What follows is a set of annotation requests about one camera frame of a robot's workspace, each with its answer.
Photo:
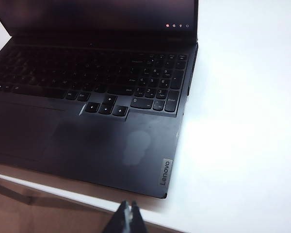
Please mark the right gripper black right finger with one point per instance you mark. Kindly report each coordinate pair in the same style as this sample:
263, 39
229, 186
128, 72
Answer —
137, 221

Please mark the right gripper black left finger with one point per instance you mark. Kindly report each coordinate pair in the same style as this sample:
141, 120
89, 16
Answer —
117, 221

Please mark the black Lenovo laptop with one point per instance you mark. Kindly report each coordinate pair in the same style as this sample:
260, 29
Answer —
87, 109

